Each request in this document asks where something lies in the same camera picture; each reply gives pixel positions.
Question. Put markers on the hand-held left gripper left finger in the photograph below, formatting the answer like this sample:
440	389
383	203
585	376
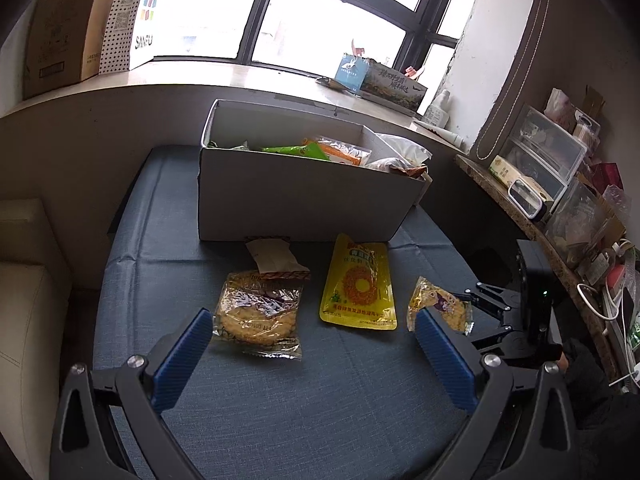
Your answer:
182	360

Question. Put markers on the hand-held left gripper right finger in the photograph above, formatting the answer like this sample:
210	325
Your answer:
445	355

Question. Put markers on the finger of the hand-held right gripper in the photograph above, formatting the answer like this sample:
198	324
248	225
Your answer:
495	342
487	297

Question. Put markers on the small yellow snack packet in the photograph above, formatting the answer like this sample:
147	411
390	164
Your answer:
440	302

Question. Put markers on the round cookie packet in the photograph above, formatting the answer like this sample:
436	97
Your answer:
257	310

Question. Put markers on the yellow pineapple pouch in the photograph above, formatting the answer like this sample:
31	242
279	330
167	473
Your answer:
357	285

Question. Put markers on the pale snack packet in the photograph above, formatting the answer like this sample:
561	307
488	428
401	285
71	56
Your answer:
272	257

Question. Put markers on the silver and orange chip bag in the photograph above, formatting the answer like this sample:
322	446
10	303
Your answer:
395	164

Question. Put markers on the white cardboard box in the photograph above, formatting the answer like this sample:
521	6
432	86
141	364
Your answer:
300	200

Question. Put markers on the orange sausage packet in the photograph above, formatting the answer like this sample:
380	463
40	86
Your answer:
345	152

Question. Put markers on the green labelled snack packet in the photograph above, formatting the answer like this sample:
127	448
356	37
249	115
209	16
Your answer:
295	150

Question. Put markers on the clear plastic bag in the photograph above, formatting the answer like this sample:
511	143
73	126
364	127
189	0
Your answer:
580	217

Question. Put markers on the white framed mirror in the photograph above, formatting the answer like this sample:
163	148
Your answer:
525	200

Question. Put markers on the brown stone side counter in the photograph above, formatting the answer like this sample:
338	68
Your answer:
500	195

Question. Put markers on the green and white box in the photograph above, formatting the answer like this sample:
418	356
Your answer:
507	172

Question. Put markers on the blue tablecloth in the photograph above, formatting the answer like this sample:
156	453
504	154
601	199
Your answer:
325	400

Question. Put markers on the red box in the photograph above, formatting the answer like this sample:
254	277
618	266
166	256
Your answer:
607	177

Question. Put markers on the clear plastic drawer unit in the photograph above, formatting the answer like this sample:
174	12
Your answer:
550	150

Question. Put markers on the white tube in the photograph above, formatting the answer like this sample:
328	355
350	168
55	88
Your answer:
440	132

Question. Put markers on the pink plastic bag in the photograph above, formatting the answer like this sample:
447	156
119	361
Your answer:
559	107

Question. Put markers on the white plastic bottle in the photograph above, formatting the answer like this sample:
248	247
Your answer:
437	112

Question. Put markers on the long printed landscape box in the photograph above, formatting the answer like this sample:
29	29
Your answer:
395	87

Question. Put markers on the pink plastic object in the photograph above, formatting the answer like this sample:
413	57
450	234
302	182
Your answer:
357	49
412	72

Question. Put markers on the small blue box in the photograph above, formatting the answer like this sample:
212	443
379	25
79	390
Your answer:
350	72

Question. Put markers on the flat snack wrapper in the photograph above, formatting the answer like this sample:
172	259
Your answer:
332	82

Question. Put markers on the stone window sill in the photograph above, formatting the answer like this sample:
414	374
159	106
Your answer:
200	77

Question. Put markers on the white dotted shopping bag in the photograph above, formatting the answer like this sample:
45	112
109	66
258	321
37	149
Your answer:
132	25

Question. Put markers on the brown cardboard box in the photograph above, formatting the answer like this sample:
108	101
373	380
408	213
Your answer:
60	35

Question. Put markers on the dark window frame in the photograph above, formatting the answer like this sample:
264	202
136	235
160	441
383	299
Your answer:
260	15

